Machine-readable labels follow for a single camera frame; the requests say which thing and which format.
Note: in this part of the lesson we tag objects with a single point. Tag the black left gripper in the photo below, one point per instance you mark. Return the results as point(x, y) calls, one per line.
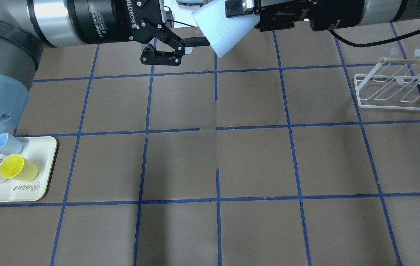
point(97, 20)

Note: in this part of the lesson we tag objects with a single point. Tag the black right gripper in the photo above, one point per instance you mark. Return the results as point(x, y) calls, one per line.
point(330, 16)

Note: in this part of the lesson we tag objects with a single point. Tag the light blue plastic cup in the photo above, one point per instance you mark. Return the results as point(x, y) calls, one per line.
point(224, 33)

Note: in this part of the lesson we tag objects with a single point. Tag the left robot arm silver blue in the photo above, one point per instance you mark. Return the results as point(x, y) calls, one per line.
point(29, 26)

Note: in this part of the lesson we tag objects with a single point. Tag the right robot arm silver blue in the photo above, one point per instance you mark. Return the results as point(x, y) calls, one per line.
point(388, 11)

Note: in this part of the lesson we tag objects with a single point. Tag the blue plastic cup on tray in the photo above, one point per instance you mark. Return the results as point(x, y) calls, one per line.
point(10, 144)

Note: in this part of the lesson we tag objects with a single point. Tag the yellow plastic cup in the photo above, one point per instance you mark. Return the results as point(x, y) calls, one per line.
point(16, 167)

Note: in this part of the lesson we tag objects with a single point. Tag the cream serving tray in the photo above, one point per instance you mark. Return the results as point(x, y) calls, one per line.
point(41, 151)

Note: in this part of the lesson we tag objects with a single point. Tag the aluminium frame post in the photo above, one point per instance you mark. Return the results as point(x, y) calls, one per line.
point(204, 15)

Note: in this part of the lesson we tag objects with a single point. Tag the white wire cup rack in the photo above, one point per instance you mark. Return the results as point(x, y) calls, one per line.
point(393, 83)

